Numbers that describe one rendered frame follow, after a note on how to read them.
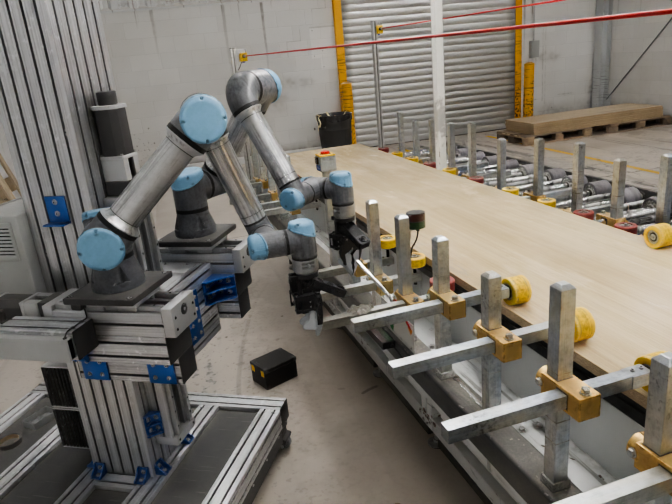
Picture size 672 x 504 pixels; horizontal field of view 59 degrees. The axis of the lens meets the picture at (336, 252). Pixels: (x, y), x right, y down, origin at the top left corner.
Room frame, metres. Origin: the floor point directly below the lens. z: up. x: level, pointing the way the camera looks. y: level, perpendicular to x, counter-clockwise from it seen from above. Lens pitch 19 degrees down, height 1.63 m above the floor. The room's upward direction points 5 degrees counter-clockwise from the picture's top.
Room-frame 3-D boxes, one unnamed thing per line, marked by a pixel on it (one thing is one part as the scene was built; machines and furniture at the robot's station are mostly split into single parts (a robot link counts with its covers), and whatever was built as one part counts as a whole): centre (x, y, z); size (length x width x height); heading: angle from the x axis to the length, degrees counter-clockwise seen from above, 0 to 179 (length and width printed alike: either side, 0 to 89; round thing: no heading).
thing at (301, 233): (1.62, 0.10, 1.12); 0.09 x 0.08 x 0.11; 104
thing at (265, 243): (1.62, 0.19, 1.12); 0.11 x 0.11 x 0.08; 14
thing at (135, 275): (1.63, 0.64, 1.09); 0.15 x 0.15 x 0.10
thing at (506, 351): (1.25, -0.36, 0.95); 0.14 x 0.06 x 0.05; 17
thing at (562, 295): (1.04, -0.43, 0.93); 0.04 x 0.04 x 0.48; 17
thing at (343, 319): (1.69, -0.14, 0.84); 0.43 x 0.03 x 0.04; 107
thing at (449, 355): (1.23, -0.34, 0.95); 0.50 x 0.04 x 0.04; 107
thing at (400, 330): (1.78, -0.18, 0.75); 0.26 x 0.01 x 0.10; 17
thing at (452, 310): (1.49, -0.29, 0.95); 0.14 x 0.06 x 0.05; 17
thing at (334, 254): (2.49, 0.01, 0.93); 0.05 x 0.05 x 0.45; 17
